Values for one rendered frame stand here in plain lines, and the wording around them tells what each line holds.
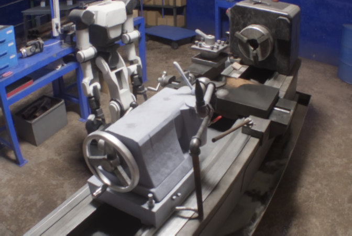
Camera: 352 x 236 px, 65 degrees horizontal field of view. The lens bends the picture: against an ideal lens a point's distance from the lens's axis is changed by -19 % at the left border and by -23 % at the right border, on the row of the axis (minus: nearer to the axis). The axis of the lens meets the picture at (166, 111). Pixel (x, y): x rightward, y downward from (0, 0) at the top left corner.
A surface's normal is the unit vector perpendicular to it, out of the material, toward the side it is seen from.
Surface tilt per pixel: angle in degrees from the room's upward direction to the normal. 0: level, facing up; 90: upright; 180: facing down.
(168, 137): 76
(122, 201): 90
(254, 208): 0
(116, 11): 90
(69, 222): 0
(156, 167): 70
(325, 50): 90
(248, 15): 90
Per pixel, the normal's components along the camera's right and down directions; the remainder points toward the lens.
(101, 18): 0.13, 0.40
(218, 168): -0.02, -0.88
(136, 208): -0.52, 0.42
